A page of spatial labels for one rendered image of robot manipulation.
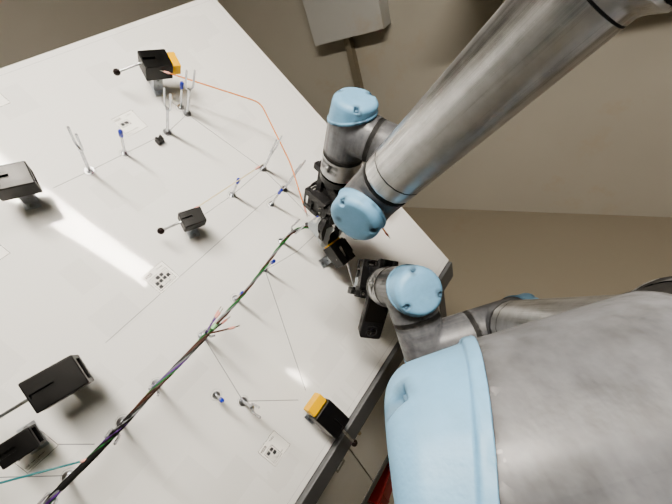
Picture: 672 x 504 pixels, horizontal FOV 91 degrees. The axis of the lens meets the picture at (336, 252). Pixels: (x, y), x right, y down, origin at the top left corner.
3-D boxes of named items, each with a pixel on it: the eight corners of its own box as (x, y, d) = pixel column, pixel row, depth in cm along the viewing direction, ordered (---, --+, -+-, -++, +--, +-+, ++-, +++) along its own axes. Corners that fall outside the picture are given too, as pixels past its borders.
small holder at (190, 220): (153, 229, 69) (151, 217, 63) (195, 215, 74) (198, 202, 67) (162, 249, 69) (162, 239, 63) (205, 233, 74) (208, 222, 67)
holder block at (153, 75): (112, 83, 73) (105, 51, 65) (164, 77, 79) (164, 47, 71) (121, 101, 73) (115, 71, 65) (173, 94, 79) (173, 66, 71)
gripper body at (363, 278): (388, 265, 75) (409, 263, 63) (382, 302, 74) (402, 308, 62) (355, 259, 74) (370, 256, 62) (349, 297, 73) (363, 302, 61)
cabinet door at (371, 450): (447, 348, 133) (438, 282, 108) (375, 482, 106) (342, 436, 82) (440, 345, 135) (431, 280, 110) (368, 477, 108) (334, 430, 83)
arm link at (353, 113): (371, 119, 48) (321, 96, 50) (355, 176, 57) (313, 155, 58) (392, 98, 53) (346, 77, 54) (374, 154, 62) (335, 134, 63)
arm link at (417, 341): (492, 378, 48) (468, 306, 48) (418, 400, 49) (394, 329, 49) (473, 360, 56) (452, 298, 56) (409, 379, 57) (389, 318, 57)
